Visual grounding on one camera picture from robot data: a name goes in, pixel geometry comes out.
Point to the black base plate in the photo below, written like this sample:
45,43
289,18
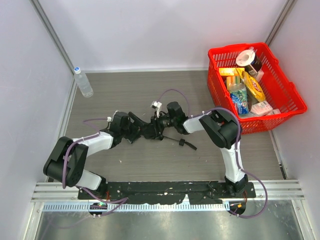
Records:
172,192

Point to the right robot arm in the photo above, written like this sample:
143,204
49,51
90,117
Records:
220,125

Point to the white slotted cable duct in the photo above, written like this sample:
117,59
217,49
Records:
92,207

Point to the clear plastic bottle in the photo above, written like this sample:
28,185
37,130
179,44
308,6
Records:
83,83

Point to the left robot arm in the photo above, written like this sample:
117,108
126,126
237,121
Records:
66,163

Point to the yellow box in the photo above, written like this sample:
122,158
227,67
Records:
229,71

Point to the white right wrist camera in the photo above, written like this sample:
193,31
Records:
157,106

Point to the yellow snack bag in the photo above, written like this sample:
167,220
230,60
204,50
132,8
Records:
253,86

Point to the black folding umbrella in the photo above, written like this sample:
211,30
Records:
147,132

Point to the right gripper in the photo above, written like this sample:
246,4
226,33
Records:
152,128

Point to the pink white box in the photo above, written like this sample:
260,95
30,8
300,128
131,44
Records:
261,108

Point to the blue green snack packet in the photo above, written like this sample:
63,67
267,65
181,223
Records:
240,101

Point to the red plastic basket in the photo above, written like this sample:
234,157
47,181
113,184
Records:
280,93

